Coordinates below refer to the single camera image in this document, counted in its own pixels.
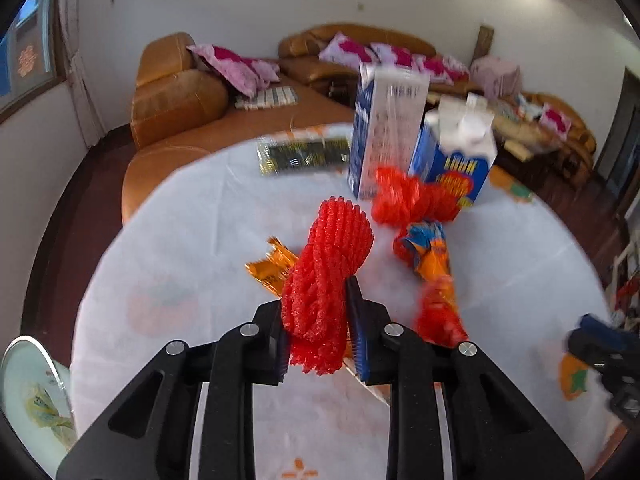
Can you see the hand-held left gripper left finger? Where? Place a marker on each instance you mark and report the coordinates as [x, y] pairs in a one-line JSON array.
[[265, 340]]

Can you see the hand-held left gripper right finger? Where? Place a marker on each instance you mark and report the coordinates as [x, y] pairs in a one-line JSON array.
[[357, 330]]

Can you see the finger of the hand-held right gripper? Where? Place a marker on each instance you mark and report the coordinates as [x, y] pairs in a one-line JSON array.
[[590, 342]]

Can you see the red foam net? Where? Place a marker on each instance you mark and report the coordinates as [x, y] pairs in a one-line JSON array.
[[410, 200], [440, 317], [325, 270]]

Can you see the pale green trash bin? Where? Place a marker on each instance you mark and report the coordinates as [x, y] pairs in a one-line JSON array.
[[25, 385]]

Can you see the orange gold wrapper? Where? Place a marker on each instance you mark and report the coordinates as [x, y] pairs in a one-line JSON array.
[[270, 270]]

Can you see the orange snack bag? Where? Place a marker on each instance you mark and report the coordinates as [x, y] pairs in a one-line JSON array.
[[432, 255]]

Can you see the dark snack packet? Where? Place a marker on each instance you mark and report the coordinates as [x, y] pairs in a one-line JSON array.
[[300, 154]]

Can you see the blue carton with white top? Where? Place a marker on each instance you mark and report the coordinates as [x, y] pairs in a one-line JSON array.
[[460, 170]]

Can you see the tall white and blue carton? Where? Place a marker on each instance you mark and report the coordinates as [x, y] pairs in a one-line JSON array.
[[385, 125]]

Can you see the brown leather armchair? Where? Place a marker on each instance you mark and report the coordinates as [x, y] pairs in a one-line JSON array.
[[582, 135], [170, 110]]

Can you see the pink flowered pillow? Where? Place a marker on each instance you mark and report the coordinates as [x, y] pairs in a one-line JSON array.
[[556, 117], [435, 66], [225, 60], [457, 67], [347, 50], [395, 55]]

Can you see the yellow wrapper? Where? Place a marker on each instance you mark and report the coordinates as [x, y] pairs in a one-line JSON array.
[[45, 410]]

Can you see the row of small white packets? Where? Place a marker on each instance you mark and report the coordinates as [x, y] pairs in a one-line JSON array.
[[267, 99]]

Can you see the pink cloth cover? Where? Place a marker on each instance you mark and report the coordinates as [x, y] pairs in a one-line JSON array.
[[495, 75]]

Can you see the brown leather sofa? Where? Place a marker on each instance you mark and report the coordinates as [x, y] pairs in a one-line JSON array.
[[350, 32]]

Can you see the wooden board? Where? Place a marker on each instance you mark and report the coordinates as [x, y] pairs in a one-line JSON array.
[[484, 40]]

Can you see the window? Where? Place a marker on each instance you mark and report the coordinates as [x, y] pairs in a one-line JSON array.
[[25, 60]]

